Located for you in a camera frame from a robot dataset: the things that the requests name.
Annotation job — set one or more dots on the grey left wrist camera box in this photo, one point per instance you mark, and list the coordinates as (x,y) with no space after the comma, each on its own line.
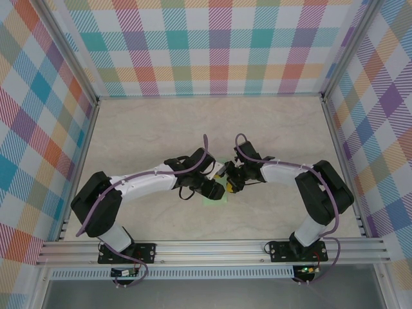
(216,170)

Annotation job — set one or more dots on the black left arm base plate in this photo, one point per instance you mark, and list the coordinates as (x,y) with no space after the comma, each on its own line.
(148,251)

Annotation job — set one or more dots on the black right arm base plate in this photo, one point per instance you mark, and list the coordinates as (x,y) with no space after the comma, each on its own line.
(277,256)

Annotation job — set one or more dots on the thin aluminium wall-foot rail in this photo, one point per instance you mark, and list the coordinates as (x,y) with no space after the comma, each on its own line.
(209,96)

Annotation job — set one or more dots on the long aluminium frame rail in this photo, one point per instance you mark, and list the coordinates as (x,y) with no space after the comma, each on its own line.
(209,251)

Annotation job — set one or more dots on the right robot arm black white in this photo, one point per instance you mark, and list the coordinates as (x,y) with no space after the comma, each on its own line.
(280,174)

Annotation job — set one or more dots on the light green paper sheet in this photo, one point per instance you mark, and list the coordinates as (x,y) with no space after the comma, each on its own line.
(212,202)

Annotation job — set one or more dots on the aluminium side rail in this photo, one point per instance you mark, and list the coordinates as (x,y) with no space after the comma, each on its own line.
(78,170)
(346,170)

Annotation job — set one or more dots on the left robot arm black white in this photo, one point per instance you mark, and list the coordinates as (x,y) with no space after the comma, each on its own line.
(145,183)

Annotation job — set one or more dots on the small circuit board green light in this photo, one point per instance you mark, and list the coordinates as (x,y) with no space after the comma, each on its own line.
(307,269)

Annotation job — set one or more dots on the aluminium frame post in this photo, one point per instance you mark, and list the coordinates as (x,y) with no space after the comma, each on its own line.
(73,48)
(350,48)

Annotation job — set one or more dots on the small circuit board white label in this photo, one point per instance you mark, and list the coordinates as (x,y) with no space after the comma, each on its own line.
(124,273)

